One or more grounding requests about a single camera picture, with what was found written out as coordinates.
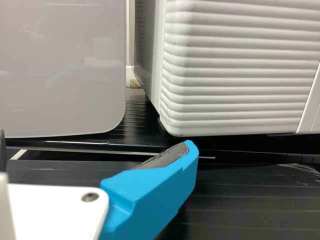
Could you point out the white incubator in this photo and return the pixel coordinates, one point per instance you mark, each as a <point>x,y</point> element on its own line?
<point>147,50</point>

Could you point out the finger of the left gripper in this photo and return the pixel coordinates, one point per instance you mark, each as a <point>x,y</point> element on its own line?
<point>2,150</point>

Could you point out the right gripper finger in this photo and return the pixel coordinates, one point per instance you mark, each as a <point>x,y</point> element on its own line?
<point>155,190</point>

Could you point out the white box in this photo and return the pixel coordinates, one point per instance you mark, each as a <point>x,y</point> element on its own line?
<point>62,62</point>

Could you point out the incubator door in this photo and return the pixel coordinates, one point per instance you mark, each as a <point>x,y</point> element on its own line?
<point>237,75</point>

